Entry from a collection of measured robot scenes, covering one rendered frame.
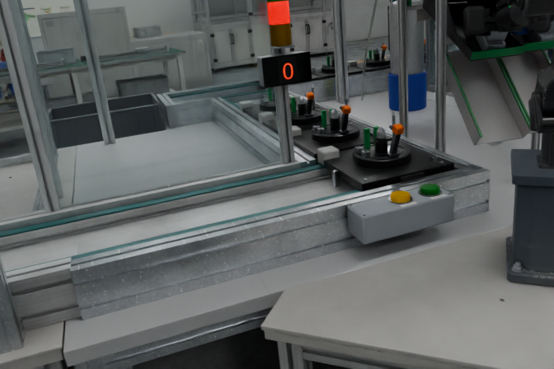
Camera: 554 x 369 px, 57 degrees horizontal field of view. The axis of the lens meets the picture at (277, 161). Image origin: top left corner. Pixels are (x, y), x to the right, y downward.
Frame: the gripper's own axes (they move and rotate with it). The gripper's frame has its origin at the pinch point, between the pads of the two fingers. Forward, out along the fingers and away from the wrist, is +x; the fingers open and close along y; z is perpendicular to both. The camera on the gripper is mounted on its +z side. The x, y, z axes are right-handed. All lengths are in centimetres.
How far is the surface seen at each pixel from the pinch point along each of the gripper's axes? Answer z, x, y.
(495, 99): -16.4, 10.9, -4.8
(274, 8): 6, 1, 50
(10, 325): -52, -32, 98
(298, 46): 159, 933, -41
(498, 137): -26.0, 5.3, -2.4
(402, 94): -12.8, 28.6, 13.8
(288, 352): -60, -30, 52
